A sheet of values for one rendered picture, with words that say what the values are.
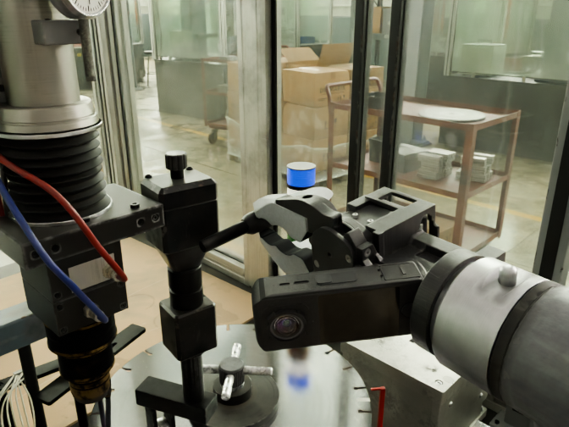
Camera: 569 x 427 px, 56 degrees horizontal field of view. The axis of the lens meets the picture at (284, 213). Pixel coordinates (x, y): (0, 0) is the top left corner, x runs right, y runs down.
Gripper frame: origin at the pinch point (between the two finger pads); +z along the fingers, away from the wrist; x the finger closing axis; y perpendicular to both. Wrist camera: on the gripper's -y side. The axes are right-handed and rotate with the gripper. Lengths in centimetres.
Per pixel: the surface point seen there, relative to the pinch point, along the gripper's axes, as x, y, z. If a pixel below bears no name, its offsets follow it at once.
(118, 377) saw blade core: -24.6, -12.0, 20.3
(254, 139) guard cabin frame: -14, 36, 58
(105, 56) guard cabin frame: 1, 28, 116
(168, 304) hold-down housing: -7.1, -8.4, 5.0
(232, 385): -21.2, -3.4, 5.4
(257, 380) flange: -25.4, 1.2, 8.0
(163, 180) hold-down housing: 5.2, -6.3, 4.2
